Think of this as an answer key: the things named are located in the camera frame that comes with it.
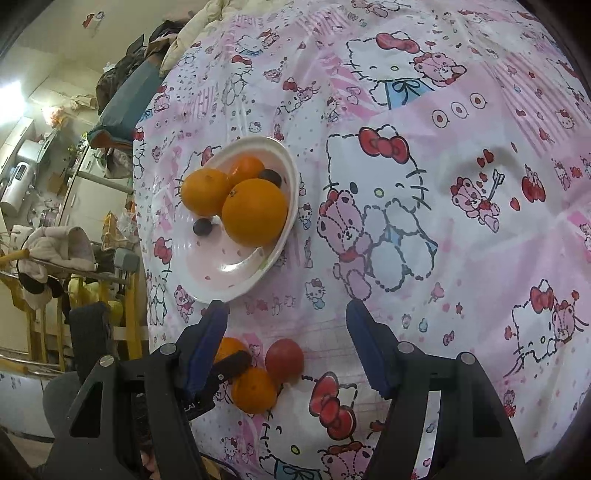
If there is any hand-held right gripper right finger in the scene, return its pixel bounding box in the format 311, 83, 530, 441
345, 299, 532, 480

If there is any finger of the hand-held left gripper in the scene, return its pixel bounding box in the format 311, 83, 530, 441
184, 351, 253, 422

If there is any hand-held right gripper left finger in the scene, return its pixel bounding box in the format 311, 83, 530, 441
41, 299, 230, 480

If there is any small tangerine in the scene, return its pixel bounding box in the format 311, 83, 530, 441
231, 367, 279, 415
215, 337, 251, 365
227, 155, 266, 185

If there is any red tomato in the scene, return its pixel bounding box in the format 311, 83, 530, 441
265, 338, 305, 385

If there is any pink speckled plate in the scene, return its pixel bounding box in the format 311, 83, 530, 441
178, 135, 301, 304

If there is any large orange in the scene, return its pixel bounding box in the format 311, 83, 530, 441
222, 178, 289, 247
180, 167, 236, 217

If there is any black white cloth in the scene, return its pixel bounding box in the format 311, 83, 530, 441
16, 263, 65, 308

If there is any grey plastic box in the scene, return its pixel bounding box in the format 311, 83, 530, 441
112, 249, 140, 273

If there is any pink towel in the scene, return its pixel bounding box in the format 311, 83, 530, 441
23, 225, 99, 273

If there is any white kitchen cabinet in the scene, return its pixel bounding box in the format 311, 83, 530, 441
69, 161, 134, 222

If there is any white water heater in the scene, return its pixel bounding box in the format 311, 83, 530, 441
0, 161, 38, 217

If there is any pink cartoon printed blanket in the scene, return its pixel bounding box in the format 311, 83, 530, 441
131, 0, 591, 480

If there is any blue cloth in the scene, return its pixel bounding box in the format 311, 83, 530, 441
89, 60, 162, 148

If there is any pile of clothes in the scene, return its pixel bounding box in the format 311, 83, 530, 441
95, 18, 185, 112

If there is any cream quilt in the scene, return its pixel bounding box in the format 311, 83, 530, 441
159, 0, 241, 77

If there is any yellow wooden frame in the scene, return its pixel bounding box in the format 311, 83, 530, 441
0, 249, 144, 370

